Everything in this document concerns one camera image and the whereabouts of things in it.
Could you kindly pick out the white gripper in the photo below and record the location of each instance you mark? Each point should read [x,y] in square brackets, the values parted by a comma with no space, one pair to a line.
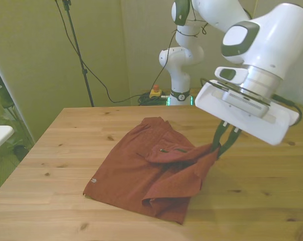
[241,118]

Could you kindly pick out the rust red shorts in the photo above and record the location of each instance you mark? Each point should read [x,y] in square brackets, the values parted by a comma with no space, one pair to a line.
[131,173]

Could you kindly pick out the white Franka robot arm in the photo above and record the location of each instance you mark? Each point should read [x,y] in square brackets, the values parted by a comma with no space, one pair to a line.
[274,37]

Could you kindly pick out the yellow emergency stop button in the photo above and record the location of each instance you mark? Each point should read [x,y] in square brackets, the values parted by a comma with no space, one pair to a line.
[155,93]

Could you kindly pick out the black tripod stand pole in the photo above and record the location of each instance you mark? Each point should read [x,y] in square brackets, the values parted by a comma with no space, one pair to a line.
[84,72]

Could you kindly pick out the green leafy plant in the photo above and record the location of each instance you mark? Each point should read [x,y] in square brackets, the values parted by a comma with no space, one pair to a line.
[0,100]

